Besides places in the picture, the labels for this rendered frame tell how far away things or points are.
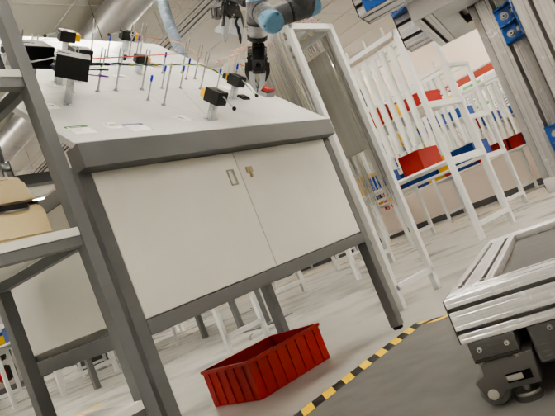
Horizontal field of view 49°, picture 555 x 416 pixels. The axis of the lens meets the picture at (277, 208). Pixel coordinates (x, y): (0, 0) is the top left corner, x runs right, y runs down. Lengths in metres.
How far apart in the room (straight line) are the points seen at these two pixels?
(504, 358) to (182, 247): 0.89
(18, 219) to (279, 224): 0.89
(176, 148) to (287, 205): 0.51
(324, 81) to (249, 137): 1.34
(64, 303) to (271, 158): 0.84
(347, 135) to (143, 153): 1.73
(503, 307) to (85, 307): 1.03
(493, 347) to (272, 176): 1.11
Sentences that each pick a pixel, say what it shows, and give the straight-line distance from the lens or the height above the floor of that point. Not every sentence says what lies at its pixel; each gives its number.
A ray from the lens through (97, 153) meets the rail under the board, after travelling 1.60.
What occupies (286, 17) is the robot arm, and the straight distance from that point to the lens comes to 2.08.
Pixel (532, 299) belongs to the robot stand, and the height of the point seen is 0.18.
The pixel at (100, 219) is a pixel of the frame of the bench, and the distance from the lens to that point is 1.58.
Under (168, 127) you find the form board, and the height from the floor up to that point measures 0.90.
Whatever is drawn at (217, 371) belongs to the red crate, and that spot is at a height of 0.13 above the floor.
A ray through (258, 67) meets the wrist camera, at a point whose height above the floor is 1.06.
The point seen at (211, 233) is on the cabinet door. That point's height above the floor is 0.56.
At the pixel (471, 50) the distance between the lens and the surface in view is 10.74.
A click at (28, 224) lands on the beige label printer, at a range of 1.47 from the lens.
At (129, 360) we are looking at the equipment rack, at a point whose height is 0.33.
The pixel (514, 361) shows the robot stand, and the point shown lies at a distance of 1.24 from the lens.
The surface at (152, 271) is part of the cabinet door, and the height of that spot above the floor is 0.51.
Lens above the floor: 0.42
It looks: 5 degrees up
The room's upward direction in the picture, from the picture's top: 22 degrees counter-clockwise
